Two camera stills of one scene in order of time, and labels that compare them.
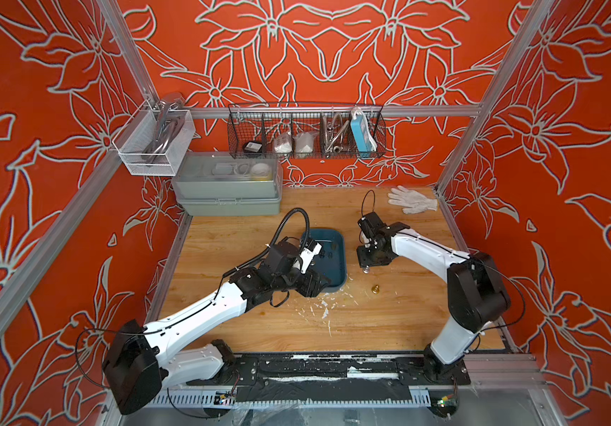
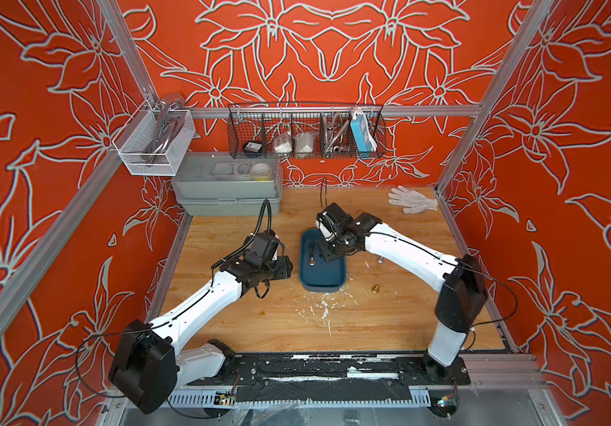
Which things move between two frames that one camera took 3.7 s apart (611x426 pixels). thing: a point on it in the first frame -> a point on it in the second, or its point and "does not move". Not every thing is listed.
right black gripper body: [368, 256] -> [333, 248]
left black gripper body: [306, 284] -> [277, 270]
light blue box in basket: [362, 144] does not move
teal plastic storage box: [331, 259] does not move
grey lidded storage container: [233, 183] does not move
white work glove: [412, 199] does not move
